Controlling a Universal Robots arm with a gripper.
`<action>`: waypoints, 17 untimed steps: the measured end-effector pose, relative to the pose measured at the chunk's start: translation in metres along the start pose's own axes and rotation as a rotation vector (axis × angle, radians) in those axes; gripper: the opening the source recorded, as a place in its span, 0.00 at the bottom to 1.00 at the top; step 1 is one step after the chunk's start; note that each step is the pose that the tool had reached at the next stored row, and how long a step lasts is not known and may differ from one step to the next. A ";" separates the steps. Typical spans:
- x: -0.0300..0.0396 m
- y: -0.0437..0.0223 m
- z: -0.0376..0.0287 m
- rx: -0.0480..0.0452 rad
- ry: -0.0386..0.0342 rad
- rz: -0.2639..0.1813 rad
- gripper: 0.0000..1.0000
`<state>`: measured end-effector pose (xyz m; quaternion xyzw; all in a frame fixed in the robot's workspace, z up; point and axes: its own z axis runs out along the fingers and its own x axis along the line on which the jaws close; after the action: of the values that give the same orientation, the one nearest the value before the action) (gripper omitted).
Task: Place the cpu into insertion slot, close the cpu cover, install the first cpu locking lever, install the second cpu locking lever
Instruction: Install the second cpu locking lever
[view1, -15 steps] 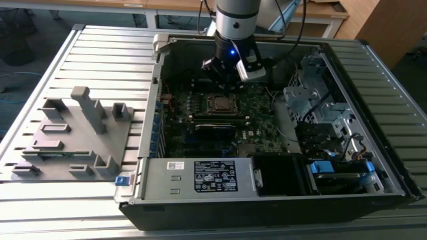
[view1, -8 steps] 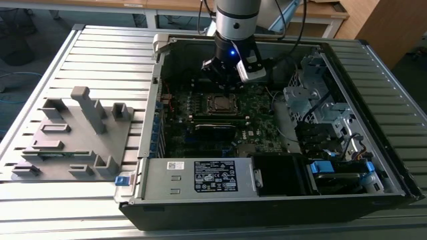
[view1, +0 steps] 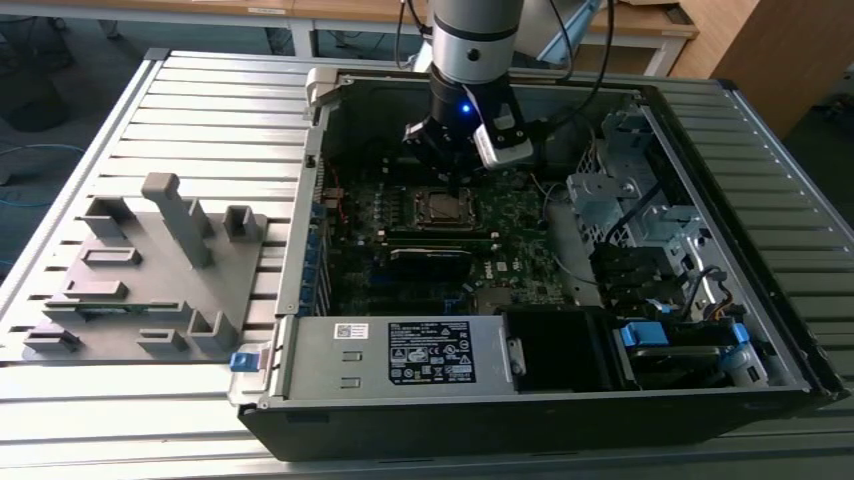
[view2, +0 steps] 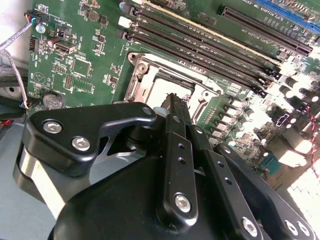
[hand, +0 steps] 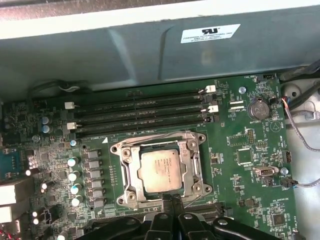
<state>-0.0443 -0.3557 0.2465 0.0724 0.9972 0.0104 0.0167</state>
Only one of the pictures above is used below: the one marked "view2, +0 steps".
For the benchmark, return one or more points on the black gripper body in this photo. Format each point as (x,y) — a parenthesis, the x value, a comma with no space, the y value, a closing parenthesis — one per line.
(112,212)

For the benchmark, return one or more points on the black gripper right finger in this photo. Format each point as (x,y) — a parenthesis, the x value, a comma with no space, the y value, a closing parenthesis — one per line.
(221,173)

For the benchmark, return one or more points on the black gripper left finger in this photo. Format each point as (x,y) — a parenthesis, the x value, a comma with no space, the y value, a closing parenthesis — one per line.
(112,117)

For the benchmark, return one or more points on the silver CPU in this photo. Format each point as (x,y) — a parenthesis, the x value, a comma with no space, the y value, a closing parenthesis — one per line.
(157,93)

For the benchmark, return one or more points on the metal socket cover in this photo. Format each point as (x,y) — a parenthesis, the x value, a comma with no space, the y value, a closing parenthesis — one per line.
(180,70)

